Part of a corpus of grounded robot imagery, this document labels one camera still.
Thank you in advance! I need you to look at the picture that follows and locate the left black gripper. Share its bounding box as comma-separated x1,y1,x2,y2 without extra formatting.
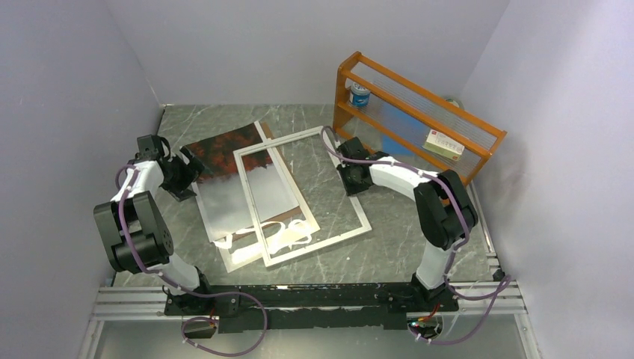
161,147,212,201

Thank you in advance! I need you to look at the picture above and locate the red autumn photo print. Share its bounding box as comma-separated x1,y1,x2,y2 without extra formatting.
180,122,271,242

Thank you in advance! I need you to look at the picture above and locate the white picture frame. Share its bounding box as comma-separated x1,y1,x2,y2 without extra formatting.
234,126,372,268

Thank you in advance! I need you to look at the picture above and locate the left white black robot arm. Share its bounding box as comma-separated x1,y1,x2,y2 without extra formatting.
93,135,214,314

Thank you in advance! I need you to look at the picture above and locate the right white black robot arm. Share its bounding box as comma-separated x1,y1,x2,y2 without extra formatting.
334,138,478,310

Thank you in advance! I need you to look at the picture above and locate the blue paper sheet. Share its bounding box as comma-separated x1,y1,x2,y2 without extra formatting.
381,104,425,156

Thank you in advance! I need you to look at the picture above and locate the orange wooden shelf rack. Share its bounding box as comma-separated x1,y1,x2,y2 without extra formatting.
332,52,507,185

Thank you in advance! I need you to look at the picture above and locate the blue white can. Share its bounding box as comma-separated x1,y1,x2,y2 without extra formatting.
349,82,371,108

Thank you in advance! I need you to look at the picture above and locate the small cream red box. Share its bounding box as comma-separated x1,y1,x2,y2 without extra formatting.
422,129,465,161

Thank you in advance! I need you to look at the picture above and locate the tape roll behind shelf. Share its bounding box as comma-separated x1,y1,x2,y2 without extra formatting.
444,97,464,109

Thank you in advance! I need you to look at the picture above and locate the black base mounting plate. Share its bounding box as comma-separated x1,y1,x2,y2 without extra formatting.
163,279,459,334

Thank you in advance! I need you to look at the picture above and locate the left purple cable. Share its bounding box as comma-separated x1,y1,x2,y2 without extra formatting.
115,163,269,358

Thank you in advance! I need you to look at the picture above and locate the purple cable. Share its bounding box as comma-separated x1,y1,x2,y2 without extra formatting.
115,163,269,358
321,126,513,347

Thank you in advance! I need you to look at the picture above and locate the aluminium rail frame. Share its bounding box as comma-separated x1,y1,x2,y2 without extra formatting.
77,183,542,359

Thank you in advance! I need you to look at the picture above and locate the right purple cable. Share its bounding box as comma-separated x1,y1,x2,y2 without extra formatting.
321,126,513,347

